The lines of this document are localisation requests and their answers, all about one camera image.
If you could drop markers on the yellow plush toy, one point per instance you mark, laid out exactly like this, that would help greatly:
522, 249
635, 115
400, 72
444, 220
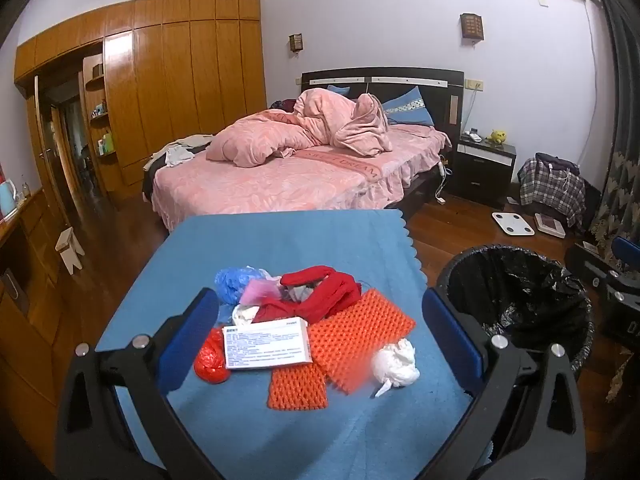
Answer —
497, 136

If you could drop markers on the red cloth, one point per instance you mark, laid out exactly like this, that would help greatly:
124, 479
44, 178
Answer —
340, 292

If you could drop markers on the pink quilt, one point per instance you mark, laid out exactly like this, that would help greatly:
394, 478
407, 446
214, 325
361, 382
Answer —
260, 140

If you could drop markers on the blue plastic bag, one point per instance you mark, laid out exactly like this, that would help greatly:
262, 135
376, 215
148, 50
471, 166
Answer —
232, 282

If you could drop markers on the white telephone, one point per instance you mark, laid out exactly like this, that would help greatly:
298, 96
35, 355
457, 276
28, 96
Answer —
471, 136

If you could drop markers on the small orange foam net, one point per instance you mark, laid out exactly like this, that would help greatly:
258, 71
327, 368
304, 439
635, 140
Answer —
297, 385

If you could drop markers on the red plastic bag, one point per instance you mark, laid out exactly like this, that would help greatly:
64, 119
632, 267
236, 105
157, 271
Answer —
210, 360

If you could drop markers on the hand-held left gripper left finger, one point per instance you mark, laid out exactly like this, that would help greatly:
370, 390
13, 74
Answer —
192, 332

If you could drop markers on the white paper box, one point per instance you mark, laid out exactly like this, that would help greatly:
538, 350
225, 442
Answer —
265, 342

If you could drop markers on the wooden wardrobe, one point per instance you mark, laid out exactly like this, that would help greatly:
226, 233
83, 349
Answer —
175, 85

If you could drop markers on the wooden sideboard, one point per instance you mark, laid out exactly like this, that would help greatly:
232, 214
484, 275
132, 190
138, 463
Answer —
30, 260

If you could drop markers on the small blue pillow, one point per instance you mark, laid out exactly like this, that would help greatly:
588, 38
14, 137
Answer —
339, 90

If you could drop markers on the pink bed sheet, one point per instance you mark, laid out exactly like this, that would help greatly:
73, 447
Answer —
300, 180

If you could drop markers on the white power strip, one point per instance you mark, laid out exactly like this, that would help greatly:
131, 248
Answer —
442, 171

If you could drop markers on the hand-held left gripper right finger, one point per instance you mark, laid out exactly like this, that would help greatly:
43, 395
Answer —
447, 335

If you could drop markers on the clear glass bottle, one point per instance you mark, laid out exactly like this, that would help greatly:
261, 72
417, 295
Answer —
25, 189

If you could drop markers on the wooden door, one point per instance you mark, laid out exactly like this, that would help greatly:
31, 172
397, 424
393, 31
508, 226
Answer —
45, 160

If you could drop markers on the white bathroom scale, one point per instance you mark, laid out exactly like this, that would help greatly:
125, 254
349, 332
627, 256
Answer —
513, 224

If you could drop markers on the large orange foam net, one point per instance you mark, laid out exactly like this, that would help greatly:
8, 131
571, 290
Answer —
365, 330

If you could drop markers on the large wall lamp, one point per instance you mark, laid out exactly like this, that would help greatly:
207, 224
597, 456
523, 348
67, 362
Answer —
472, 26

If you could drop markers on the pink face mask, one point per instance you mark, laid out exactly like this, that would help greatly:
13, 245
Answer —
260, 291

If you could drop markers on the dark wooden bed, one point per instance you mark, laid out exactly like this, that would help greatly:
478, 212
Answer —
440, 95

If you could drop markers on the dark nightstand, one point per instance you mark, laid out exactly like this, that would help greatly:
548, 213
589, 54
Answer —
480, 175

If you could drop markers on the dark purple cloth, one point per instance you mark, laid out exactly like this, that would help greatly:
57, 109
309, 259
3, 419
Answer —
282, 105

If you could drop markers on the white wooden stool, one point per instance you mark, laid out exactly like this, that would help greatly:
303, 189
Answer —
67, 242

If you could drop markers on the plaid cloth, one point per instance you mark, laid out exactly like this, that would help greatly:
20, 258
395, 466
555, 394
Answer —
550, 195

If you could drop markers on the black trash bin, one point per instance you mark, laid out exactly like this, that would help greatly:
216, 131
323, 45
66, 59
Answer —
442, 285

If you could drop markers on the dark patterned curtain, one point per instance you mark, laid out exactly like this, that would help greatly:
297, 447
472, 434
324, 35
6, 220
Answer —
620, 110

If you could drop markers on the white tissue wad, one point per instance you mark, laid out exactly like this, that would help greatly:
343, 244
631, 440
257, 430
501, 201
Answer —
395, 365

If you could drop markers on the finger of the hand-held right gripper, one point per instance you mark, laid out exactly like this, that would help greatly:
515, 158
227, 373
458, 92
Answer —
627, 249
587, 265

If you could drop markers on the small wall lamp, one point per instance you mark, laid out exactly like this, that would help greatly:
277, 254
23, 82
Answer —
296, 43

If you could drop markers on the wall socket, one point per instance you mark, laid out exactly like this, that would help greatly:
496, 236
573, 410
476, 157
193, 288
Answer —
474, 85

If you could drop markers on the dark blue garment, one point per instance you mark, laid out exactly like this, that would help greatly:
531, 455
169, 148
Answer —
555, 162

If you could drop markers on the large blue pillow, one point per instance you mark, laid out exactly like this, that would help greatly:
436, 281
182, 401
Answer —
407, 107

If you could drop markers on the pile of clothes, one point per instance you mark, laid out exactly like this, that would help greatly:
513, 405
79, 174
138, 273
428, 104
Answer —
177, 155

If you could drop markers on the blue kettle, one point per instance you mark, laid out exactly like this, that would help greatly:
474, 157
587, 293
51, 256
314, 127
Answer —
7, 200

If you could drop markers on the green bottles on shelf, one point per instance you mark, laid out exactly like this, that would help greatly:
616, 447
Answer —
106, 144

